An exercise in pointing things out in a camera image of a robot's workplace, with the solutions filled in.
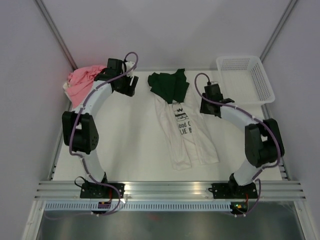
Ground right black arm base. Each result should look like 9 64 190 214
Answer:
208 183 258 200

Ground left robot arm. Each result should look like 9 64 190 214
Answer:
62 58 139 198

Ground white slotted cable duct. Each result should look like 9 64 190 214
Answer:
45 201 231 212

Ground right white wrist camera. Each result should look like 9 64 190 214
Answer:
207 81 220 86

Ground pink t-shirt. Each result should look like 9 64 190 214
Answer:
67 65 105 108

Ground white plastic basket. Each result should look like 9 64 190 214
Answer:
216 55 275 106

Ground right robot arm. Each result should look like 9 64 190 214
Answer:
200 83 285 198

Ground aluminium mounting rail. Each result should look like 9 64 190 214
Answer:
34 180 306 201

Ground cream white t-shirt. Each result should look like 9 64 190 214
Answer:
62 81 69 97

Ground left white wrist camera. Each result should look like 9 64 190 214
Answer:
122 60 137 77

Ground white and green t-shirt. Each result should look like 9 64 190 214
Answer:
147 68 219 171

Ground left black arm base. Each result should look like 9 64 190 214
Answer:
80 182 125 199

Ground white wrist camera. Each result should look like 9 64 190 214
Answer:
122 60 137 77
207 81 220 86

